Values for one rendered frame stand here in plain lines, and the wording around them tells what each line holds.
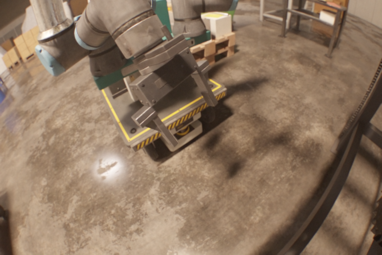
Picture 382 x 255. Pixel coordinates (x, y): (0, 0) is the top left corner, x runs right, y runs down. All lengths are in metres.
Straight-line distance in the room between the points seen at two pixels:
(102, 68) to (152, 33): 0.50
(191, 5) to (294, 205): 1.21
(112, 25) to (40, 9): 0.39
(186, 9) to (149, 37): 0.63
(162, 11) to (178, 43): 0.74
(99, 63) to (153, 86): 0.49
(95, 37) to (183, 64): 0.20
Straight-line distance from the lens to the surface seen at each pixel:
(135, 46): 0.30
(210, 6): 0.92
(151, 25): 0.30
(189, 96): 1.06
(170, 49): 0.25
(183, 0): 0.90
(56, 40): 0.65
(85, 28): 0.39
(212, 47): 1.90
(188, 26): 0.92
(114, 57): 0.77
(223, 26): 2.02
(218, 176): 1.08
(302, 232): 0.73
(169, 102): 1.04
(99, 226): 1.20
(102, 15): 0.32
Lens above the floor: 0.99
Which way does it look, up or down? 44 degrees down
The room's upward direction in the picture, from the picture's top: 9 degrees counter-clockwise
